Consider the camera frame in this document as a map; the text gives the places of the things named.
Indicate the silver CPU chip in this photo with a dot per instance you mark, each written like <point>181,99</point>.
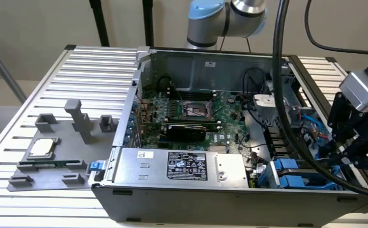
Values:
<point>41,147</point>

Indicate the open black PC case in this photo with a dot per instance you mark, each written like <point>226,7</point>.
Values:
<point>202,204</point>

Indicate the blue case latch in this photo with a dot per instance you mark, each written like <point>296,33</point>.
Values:
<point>94,166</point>

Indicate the CPU socket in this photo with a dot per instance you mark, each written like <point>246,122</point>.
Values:
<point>197,109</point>

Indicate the grey metal frame pole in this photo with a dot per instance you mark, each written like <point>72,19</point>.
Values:
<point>0,66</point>

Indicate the black stand pole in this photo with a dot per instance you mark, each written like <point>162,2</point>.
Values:
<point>98,23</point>
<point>148,23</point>

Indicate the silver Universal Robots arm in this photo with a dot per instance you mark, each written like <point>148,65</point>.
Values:
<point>202,26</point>

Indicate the silver optical drive cage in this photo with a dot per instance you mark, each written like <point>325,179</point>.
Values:
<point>262,102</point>

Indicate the black graphics card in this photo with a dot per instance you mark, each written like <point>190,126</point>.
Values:
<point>184,133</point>

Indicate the grey blue disk bay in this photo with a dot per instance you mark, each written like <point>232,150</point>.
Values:
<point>268,178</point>

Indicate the hard disk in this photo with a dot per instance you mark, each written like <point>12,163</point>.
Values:
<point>285,166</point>

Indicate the green RAM stick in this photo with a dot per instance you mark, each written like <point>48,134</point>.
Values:
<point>53,163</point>

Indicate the black table corner cap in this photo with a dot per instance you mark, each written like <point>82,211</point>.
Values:
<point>69,47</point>
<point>330,59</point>

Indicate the grey parts rack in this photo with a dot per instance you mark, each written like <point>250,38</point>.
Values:
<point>69,152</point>

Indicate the green motherboard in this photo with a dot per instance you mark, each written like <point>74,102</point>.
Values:
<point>230,123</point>

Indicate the silver power supply unit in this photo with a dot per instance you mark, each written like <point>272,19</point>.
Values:
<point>154,168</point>

